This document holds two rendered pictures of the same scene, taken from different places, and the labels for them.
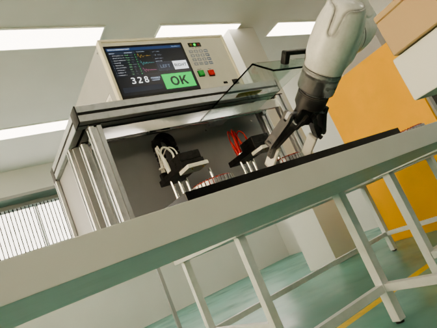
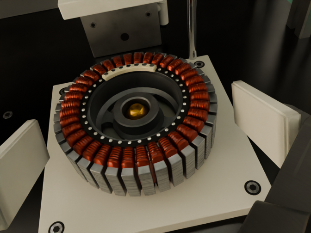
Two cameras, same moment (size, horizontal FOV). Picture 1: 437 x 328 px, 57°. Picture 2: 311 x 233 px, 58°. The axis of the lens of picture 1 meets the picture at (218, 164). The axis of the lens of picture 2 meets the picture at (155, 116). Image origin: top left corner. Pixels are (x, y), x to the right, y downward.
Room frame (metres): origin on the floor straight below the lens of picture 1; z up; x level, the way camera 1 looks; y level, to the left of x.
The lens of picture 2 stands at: (0.97, -0.25, 0.95)
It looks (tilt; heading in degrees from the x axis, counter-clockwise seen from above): 49 degrees down; 33
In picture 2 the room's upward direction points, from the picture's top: 10 degrees counter-clockwise
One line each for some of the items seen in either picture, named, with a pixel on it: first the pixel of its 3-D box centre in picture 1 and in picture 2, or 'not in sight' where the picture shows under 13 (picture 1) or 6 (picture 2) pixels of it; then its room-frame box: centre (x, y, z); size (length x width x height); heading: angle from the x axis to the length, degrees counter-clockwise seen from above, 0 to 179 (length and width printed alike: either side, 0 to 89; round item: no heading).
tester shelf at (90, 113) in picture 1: (166, 131); not in sight; (1.27, 0.12, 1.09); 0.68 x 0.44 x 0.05; 125
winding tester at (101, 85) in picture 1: (155, 97); not in sight; (1.28, 0.11, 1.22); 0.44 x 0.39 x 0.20; 125
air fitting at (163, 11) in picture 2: not in sight; (162, 13); (1.21, -0.12, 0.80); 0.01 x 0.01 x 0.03; 35
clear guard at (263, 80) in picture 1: (267, 89); not in sight; (1.12, -0.22, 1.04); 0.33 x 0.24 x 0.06; 35
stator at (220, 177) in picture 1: (214, 188); not in sight; (0.94, 0.03, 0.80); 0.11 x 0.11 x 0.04
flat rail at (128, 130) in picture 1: (201, 116); not in sight; (1.09, -0.01, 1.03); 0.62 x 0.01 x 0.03; 125
